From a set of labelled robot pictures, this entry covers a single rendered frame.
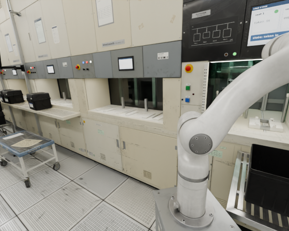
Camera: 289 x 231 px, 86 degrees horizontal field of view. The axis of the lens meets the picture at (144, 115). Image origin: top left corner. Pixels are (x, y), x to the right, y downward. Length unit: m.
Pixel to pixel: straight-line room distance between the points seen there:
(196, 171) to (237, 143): 0.77
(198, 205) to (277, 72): 0.53
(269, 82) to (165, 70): 0.92
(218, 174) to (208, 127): 1.03
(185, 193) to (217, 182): 0.89
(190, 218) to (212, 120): 0.43
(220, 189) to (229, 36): 1.19
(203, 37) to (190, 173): 0.96
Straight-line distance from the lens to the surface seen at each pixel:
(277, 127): 1.52
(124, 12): 1.70
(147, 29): 1.51
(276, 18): 1.26
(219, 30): 1.28
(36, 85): 3.56
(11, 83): 5.00
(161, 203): 0.82
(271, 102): 2.17
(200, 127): 0.51
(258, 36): 1.25
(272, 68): 0.58
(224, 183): 1.55
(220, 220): 0.81
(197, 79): 1.30
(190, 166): 0.62
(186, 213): 0.76
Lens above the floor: 1.35
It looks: 16 degrees down
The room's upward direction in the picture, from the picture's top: 2 degrees counter-clockwise
